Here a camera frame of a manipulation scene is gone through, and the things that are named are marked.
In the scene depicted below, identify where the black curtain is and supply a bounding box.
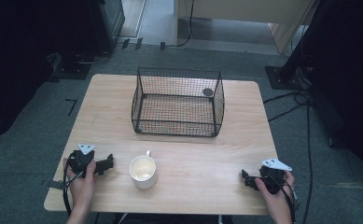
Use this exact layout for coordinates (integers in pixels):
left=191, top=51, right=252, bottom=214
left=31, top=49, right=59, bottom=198
left=289, top=0, right=363, bottom=190
left=0, top=0, right=91, bottom=147

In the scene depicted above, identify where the black floor cable bundle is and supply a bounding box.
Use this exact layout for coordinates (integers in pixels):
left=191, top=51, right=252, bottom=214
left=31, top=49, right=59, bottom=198
left=262, top=89, right=314, bottom=123

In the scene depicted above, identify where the black equipment cabinet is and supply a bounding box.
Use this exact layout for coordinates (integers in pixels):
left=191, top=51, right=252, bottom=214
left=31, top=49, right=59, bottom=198
left=89, top=0, right=126, bottom=54

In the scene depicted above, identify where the black floor tape corner mark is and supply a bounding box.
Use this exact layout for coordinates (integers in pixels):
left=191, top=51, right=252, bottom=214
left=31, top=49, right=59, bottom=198
left=64, top=98, right=78, bottom=118

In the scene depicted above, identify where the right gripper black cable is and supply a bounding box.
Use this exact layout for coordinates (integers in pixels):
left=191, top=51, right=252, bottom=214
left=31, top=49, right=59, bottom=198
left=272, top=174, right=297, bottom=224

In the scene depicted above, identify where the person's right hand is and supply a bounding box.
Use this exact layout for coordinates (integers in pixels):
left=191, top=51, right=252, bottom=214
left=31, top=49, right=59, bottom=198
left=254, top=170, right=296, bottom=218

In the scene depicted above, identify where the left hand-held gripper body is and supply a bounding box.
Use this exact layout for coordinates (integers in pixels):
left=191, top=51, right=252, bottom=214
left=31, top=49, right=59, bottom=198
left=67, top=142, right=96, bottom=179

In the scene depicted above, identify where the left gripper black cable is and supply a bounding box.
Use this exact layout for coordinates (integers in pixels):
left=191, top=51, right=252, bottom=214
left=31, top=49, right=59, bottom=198
left=62, top=158, right=86, bottom=217

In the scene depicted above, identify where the black wire mesh basket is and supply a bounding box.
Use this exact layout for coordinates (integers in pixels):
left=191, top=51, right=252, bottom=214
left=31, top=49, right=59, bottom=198
left=131, top=66, right=226, bottom=138

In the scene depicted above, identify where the person's left hand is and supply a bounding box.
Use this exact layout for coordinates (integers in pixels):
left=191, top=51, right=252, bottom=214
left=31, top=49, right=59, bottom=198
left=63, top=157, right=97, bottom=217

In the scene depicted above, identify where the black hanging cable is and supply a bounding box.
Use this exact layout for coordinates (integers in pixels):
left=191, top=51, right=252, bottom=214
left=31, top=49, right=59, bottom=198
left=175, top=0, right=196, bottom=49

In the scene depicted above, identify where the white cup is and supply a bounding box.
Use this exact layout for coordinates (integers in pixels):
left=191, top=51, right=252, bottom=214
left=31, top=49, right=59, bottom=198
left=129, top=149, right=159, bottom=190

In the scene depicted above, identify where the grey tape piece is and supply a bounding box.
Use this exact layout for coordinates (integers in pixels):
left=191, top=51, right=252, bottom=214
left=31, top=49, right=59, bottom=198
left=47, top=179, right=65, bottom=190

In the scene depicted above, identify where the long black floor cable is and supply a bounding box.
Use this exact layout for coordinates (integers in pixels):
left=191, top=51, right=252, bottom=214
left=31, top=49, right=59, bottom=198
left=300, top=104, right=314, bottom=224

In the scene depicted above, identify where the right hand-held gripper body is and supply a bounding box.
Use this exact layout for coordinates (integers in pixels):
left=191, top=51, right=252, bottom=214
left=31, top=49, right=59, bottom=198
left=258, top=158, right=294, bottom=195

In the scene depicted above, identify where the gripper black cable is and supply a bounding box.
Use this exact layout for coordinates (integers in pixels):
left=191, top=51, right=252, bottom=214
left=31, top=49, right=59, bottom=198
left=272, top=174, right=297, bottom=224
left=62, top=158, right=86, bottom=217

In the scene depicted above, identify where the beige cabinet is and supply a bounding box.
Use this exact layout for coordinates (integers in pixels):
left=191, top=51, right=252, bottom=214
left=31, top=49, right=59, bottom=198
left=173, top=0, right=322, bottom=56

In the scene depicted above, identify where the black stand base plate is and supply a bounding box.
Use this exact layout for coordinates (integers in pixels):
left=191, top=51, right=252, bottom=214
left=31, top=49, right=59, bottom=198
left=51, top=52, right=92, bottom=81
left=264, top=64, right=314, bottom=91

